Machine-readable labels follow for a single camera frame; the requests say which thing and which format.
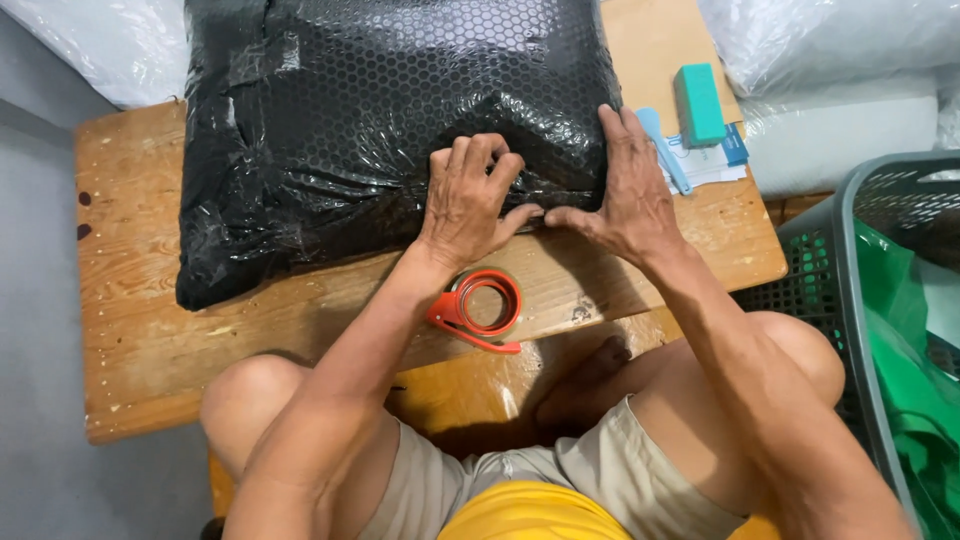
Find black bubble-wrapped parcel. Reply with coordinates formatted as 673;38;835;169
175;0;624;312

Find beige shorts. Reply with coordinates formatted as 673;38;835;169
358;396;751;540

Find teal rectangular block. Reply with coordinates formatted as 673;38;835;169
672;63;728;149

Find person's left leg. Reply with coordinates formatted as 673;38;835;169
198;354;402;540

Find clear plastic bag bundle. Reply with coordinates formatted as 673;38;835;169
0;0;190;111
697;0;960;100

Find person's left hand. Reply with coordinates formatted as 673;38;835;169
416;133;545;276

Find yellow shirt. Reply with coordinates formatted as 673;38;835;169
438;480;636;540

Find person's leg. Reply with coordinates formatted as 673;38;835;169
628;310;847;520
198;354;402;540

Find green plastic bag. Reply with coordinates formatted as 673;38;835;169
853;217;960;540

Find white wrapped foam bundle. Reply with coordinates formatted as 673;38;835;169
738;73;940;201

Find person's right leg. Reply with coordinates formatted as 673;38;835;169
628;310;847;520

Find person's right hand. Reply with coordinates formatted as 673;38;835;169
543;103;687;268

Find stack of paper labels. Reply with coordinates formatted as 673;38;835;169
660;123;750;195

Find brown cardboard sheet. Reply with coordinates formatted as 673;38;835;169
600;0;744;139

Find light blue utility knife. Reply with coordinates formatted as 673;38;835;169
636;107;694;197

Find grey plastic laundry basket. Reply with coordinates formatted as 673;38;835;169
731;150;960;540

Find person's bare foot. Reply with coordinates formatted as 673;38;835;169
534;334;633;438

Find orange tape dispenser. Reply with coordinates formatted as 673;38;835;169
427;267;525;355

